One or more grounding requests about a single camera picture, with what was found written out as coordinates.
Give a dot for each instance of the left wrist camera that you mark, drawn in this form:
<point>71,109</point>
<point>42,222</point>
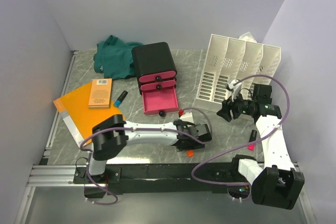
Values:
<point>186,116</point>

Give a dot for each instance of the black base beam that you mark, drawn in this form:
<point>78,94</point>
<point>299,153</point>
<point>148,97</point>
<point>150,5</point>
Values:
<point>167,178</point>

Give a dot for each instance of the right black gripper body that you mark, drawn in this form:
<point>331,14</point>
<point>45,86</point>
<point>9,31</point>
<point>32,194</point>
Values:
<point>241,106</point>

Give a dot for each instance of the black drawer organizer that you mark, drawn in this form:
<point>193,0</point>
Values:
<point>152,58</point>

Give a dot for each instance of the orange folder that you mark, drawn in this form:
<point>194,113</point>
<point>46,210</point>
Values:
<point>79,119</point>

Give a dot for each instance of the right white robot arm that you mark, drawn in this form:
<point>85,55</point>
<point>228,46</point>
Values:
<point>277,183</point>

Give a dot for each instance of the white file rack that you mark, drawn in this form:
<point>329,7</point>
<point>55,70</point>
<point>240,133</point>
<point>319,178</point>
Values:
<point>229,58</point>

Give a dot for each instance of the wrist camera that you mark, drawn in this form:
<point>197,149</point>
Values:
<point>234,86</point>
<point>186,116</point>

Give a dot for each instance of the orange highlighter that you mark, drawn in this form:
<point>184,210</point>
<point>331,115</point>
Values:
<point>189,153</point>

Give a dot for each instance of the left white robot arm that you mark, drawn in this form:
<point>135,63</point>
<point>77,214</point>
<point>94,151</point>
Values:
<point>111,136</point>

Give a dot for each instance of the white crumpled paper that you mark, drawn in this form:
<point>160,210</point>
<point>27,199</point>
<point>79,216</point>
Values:
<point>247,37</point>

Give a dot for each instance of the green cloth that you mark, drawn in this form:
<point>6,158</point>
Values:
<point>114,59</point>

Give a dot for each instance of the blue highlighter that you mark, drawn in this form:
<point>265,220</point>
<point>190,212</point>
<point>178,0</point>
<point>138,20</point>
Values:
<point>120,99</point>

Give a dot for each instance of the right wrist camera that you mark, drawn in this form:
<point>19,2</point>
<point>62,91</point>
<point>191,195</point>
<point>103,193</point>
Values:
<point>234,86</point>

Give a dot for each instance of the orange book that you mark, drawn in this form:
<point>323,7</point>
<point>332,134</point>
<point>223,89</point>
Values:
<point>100,94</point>

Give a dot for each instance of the pink highlighter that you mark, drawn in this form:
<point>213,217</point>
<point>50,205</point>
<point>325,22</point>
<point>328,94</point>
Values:
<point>252,138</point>

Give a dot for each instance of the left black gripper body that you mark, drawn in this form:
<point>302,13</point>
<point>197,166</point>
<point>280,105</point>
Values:
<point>195,145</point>

